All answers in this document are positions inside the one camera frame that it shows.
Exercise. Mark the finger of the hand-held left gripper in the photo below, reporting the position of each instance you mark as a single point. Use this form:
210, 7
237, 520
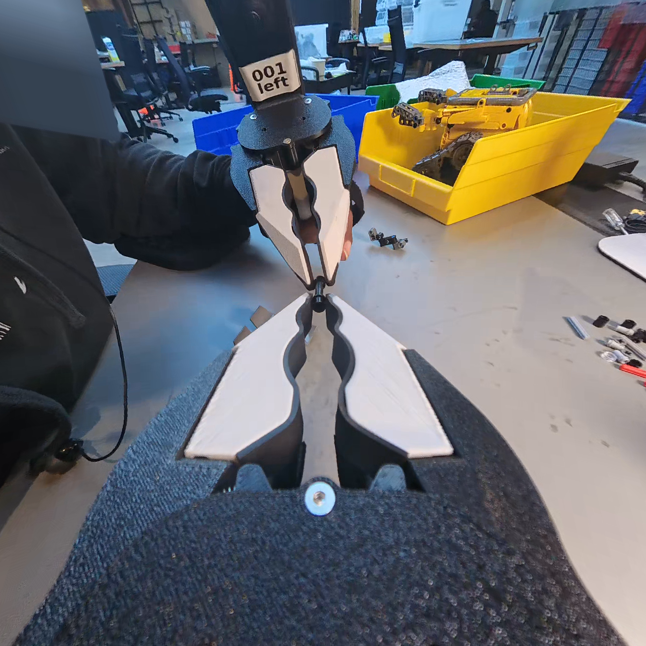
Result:
267, 197
333, 202

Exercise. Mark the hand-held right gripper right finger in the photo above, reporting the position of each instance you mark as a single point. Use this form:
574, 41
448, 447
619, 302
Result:
393, 403

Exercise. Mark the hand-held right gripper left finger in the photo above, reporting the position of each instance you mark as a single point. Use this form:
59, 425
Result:
247, 398

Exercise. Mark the silver toy scoop part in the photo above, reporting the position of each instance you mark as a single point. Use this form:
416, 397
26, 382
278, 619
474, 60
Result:
257, 318

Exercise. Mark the black toy bush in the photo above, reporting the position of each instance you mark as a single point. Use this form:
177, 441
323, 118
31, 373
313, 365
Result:
319, 303

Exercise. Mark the pile of small toy parts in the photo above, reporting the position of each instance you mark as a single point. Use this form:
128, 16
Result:
618, 348

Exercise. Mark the person's left forearm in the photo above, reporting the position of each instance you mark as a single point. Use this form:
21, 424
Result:
151, 202

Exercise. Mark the grey desk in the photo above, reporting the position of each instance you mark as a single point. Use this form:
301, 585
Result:
479, 303

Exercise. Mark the person's left hand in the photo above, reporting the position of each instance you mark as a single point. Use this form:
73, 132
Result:
347, 242

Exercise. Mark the blue plastic bin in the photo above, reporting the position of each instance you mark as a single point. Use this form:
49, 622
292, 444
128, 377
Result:
217, 131

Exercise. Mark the black office chair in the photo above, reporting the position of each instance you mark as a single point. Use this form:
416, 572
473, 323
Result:
202, 98
141, 96

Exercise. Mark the black toy tracks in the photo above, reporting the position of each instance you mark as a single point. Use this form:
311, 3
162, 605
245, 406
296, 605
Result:
449, 156

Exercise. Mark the yellow toy model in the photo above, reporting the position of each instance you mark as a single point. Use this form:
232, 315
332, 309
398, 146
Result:
479, 113

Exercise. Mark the yellow plastic bin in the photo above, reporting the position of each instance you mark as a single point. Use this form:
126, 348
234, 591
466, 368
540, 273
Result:
504, 186

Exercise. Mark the white printer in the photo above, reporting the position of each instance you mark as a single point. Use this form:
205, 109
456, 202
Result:
439, 17

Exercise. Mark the green plastic bin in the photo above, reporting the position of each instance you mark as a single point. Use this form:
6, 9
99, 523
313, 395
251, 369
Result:
504, 82

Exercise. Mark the person's black jacket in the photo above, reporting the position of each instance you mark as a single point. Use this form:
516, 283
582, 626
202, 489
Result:
40, 303

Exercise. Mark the black power adapter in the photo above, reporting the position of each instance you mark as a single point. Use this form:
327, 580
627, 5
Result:
605, 169

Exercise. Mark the white folding stand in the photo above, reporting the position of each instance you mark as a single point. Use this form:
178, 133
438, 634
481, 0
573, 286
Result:
626, 255

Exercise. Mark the grey drawer cabinet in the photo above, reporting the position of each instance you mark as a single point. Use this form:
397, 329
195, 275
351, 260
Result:
580, 50

